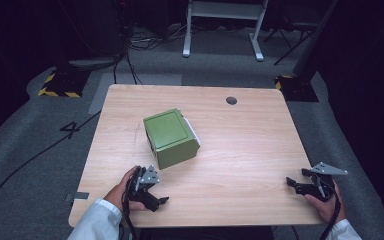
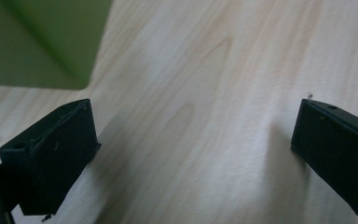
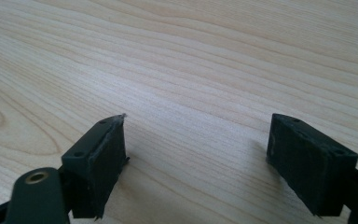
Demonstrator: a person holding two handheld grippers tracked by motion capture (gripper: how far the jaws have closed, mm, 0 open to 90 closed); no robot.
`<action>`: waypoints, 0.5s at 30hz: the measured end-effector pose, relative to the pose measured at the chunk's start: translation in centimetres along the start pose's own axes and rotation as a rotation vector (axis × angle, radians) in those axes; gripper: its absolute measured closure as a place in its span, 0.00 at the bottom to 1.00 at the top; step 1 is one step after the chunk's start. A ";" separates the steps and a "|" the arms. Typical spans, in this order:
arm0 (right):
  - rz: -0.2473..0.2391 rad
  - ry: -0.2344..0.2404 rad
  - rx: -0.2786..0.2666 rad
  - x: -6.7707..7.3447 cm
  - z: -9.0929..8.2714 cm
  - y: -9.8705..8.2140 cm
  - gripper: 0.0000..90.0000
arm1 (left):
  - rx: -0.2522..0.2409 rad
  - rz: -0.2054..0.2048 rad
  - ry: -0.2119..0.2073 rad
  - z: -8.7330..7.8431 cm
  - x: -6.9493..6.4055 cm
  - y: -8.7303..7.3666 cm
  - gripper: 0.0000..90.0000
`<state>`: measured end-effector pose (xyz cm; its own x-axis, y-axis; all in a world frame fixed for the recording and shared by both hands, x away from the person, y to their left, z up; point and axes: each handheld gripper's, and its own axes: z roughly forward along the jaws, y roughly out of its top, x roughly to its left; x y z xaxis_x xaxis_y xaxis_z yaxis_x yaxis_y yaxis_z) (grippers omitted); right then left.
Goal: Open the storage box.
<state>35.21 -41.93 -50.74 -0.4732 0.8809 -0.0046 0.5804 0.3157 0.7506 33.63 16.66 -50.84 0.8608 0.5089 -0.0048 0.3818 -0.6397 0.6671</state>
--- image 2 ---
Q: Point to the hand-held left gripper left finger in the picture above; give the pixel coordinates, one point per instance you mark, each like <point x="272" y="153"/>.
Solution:
<point x="52" y="161"/>

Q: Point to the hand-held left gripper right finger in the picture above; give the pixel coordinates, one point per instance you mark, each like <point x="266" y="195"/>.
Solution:
<point x="338" y="149"/>

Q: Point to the green box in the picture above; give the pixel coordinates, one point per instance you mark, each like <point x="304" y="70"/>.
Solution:
<point x="28" y="43"/>

